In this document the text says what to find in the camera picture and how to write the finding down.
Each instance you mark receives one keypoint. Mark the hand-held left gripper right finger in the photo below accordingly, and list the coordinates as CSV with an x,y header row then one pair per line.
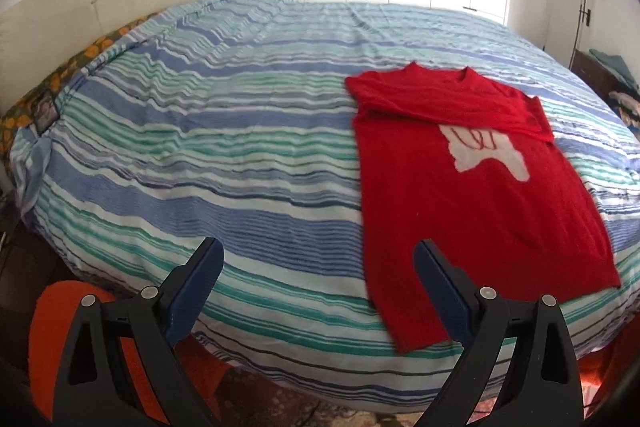
x,y
440,287

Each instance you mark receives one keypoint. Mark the pile of mixed clothes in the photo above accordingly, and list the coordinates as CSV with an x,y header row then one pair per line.
x,y
627,107

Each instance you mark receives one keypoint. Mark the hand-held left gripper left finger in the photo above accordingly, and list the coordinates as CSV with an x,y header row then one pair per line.
x,y
200,287

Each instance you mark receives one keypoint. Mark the teal folded cloth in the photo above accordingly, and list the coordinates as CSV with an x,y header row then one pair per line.
x,y
615,67

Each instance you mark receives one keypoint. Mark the red sweater with white print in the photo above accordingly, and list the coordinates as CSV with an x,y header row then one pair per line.
x,y
450,217

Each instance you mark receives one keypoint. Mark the blue green striped duvet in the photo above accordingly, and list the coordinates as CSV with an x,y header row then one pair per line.
x,y
225,132

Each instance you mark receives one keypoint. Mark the dark wooden dresser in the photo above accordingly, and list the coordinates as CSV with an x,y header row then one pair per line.
x,y
590,74

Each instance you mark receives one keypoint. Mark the orange patterned pillow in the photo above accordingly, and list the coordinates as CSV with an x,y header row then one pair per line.
x,y
65,72

